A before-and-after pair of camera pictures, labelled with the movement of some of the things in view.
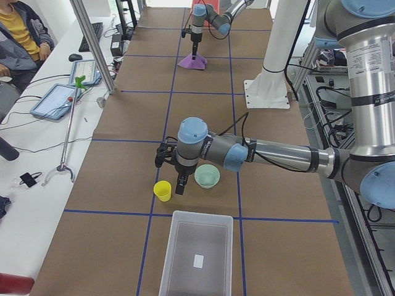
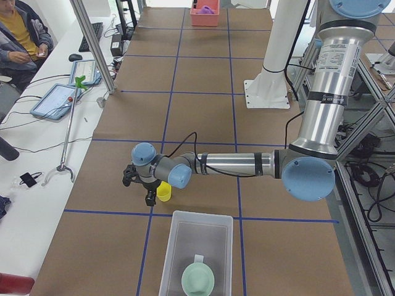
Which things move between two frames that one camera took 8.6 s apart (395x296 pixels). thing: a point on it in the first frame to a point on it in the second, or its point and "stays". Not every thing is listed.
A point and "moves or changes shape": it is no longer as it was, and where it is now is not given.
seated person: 24,42 stays
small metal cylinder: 100,102 stays
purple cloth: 199,63 moves or changes shape
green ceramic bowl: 207,176 to 197,280
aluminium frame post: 83,20 stays
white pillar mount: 270,90 stays
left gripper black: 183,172 to 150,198
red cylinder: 16,284 stays
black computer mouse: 74,57 stays
